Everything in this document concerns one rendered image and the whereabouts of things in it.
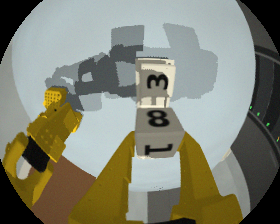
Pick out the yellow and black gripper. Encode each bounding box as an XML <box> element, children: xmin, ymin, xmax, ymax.
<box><xmin>68</xmin><ymin>131</ymin><xmax>243</xmax><ymax>224</ymax></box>

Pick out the white number cube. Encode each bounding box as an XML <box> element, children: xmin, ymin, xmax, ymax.
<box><xmin>134</xmin><ymin>107</ymin><xmax>186</xmax><ymax>159</ymax></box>
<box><xmin>140</xmin><ymin>63</ymin><xmax>176</xmax><ymax>98</ymax></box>

